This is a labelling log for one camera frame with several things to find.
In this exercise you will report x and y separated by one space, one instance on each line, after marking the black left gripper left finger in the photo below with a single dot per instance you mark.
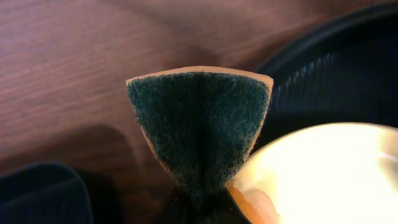
180 208

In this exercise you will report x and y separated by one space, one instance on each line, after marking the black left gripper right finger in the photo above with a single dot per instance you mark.
220 208

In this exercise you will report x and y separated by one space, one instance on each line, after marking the yellow plate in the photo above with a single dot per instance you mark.
330 173

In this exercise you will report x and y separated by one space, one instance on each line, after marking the green yellow sponge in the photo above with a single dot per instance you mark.
201 122

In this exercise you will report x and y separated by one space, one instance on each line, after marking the black round tray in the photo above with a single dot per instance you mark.
343 71

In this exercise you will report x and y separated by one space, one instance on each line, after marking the black rectangular tray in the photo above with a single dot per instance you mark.
45 193

